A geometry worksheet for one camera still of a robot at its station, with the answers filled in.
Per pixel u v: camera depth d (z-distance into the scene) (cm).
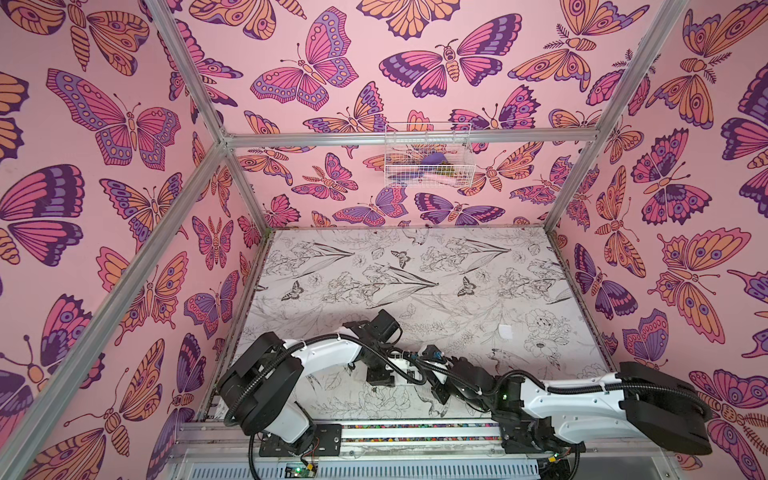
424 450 73
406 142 95
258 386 42
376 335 70
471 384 57
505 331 92
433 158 95
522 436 73
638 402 43
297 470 72
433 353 67
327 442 75
